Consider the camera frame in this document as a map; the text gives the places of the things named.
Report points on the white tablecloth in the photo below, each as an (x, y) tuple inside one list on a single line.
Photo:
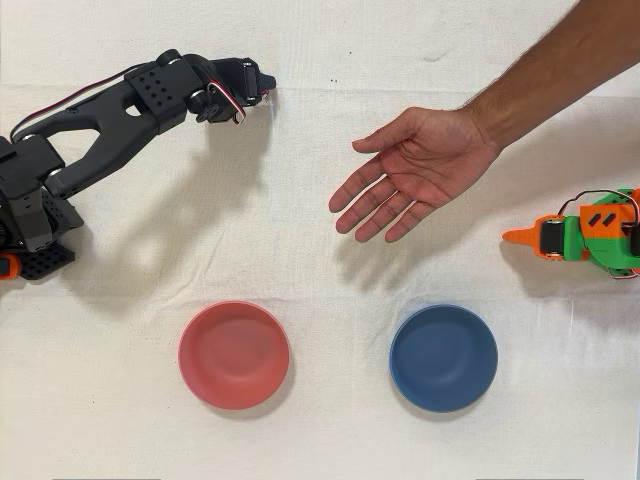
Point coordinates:
[(320, 260)]

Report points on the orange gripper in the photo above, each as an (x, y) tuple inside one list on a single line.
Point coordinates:
[(552, 236)]

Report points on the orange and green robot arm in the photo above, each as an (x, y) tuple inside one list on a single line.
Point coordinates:
[(605, 245)]

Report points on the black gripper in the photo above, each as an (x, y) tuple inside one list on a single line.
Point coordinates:
[(251, 82)]

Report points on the pink bowl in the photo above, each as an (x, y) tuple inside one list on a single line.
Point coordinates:
[(234, 354)]

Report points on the person's bare hand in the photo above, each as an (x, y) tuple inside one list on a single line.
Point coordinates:
[(430, 160)]

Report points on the person's bare forearm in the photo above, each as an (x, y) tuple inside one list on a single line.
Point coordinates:
[(555, 80)]

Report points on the blue bowl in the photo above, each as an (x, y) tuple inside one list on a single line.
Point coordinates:
[(443, 358)]

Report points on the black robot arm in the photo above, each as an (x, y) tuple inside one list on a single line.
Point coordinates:
[(105, 125)]

